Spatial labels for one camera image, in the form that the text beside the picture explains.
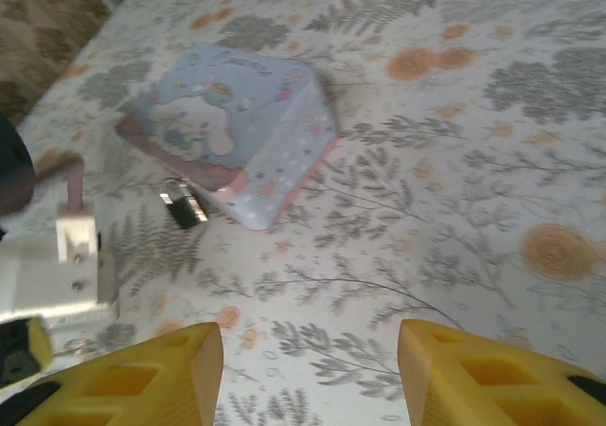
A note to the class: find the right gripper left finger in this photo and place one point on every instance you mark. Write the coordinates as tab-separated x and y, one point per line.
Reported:
142	388

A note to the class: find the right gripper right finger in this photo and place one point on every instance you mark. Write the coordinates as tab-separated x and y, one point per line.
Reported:
497	388

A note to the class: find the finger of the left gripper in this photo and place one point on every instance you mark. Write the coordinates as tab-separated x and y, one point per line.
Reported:
41	345

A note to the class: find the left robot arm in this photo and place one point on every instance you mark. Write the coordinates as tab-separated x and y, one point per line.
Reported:
14	170

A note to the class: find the floral table cover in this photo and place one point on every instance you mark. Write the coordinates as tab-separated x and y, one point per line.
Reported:
426	208

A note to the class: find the blue cartoon tin box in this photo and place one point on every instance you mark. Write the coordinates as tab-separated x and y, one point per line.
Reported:
227	113

